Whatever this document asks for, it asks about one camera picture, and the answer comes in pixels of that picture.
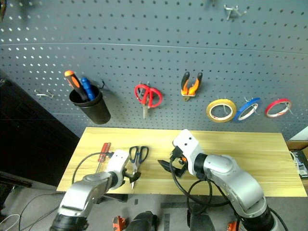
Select metal pegboard hook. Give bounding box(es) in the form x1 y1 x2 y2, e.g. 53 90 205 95
223 4 248 21
34 89 55 99

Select black handled scissors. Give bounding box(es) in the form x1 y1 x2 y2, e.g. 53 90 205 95
128 145 150 190

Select dark rounded shape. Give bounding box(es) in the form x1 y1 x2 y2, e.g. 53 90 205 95
127 211 159 231

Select blue handled screwdriver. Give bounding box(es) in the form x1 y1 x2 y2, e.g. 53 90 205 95
80 77 96 100

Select red tape roll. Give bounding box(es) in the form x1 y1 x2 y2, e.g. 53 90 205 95
265 97 293 119

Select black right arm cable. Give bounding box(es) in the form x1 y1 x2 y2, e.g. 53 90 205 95
169 154 232 207

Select grey floor cable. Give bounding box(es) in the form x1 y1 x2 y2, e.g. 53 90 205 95
18 192 64 231

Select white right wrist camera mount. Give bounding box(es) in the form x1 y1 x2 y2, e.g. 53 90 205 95
172 129 205 177

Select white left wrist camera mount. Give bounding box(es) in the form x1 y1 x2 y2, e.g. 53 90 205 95
106 149 131 190

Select red handled scissors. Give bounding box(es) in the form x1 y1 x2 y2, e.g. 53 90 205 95
134 82 163 119

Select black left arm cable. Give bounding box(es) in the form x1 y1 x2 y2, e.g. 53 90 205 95
72 152 114 184

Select black plastic cup holder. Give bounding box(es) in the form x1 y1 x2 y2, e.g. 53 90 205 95
69 84 112 125

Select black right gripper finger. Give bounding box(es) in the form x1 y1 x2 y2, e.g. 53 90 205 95
172 167 187 179
157 159 174 172

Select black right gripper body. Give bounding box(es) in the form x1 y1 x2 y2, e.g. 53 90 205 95
169 145 188 172

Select orange black pliers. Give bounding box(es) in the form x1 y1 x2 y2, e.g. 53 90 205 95
180 71 204 102

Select white floor cable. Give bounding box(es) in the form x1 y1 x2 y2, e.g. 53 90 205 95
0 214 21 231

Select blue tape roll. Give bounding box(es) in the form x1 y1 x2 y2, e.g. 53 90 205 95
232 97 263 123

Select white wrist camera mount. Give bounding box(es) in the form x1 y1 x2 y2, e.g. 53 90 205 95
172 129 205 177
106 149 131 190

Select yellow tape roll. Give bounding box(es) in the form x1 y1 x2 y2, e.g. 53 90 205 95
205 98 238 124

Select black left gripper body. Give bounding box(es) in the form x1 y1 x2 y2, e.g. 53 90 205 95
121 167 132 185

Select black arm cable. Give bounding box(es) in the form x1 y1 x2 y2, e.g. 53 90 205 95
72 152 114 184
169 154 232 207

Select grey pegboard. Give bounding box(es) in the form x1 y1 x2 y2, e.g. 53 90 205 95
0 0 308 141

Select orange black handled screwdriver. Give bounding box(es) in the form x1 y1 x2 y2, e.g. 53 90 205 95
64 70 89 102

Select red handled screwdriver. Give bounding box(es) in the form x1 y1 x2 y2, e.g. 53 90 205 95
94 142 112 174

